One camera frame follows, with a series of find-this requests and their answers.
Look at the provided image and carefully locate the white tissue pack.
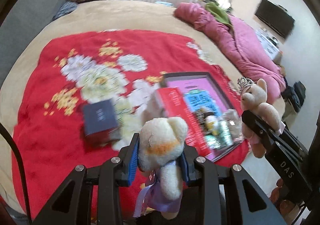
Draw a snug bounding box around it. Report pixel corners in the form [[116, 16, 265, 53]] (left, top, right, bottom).
[[207, 121, 235, 150]]

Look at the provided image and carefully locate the pink book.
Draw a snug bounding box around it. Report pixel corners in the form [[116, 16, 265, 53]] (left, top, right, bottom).
[[166, 77, 230, 160]]

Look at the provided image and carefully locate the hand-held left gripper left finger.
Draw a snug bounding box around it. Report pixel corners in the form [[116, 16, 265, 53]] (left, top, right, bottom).
[[32, 132, 140, 225]]

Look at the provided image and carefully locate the plush bear pink dress tiara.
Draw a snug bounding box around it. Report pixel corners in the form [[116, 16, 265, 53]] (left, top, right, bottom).
[[237, 77, 285, 158]]

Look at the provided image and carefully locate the pink quilt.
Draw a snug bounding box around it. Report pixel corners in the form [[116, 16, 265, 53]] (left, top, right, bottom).
[[174, 2, 287, 101]]

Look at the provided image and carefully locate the grey quilted headboard cover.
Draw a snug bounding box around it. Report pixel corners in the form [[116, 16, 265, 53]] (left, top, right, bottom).
[[0, 0, 67, 83]]

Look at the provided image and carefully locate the beige bed sheet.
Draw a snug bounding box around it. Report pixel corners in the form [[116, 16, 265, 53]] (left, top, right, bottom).
[[0, 0, 285, 215]]

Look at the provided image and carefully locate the dark blue patterned cloth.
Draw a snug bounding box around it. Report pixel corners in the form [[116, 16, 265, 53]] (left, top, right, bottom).
[[52, 1, 77, 21]]

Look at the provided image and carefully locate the red floral blanket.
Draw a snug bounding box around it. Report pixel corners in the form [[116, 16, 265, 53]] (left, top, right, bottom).
[[11, 29, 250, 220]]

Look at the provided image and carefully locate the person's right hand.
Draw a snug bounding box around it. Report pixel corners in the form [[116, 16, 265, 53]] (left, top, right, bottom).
[[269, 178, 303, 216]]

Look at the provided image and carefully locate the green cloth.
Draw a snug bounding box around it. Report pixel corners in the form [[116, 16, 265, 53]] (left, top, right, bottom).
[[205, 2, 230, 25]]

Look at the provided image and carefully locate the black cable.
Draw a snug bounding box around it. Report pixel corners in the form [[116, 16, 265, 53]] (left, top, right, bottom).
[[0, 122, 33, 225]]

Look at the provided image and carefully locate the black gift box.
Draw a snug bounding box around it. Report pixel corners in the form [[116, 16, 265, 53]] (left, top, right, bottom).
[[82, 98, 120, 150]]

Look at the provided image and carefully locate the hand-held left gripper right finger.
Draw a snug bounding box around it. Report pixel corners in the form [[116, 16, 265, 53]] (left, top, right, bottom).
[[179, 145, 287, 225]]

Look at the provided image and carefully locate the black bag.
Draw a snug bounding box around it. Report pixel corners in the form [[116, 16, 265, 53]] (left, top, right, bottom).
[[285, 81, 307, 115]]

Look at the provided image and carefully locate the white dresser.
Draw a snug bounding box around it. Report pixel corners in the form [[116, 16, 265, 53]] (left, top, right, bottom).
[[257, 28, 282, 59]]

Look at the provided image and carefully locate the plush bear purple dress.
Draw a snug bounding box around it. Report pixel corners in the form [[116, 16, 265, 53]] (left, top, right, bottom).
[[134, 116, 188, 218]]

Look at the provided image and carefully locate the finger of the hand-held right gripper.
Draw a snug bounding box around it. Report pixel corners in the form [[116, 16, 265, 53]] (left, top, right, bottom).
[[241, 109, 278, 157], [277, 121, 308, 158]]

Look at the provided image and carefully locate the black television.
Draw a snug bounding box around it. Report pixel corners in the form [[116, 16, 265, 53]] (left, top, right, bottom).
[[254, 0, 295, 39]]

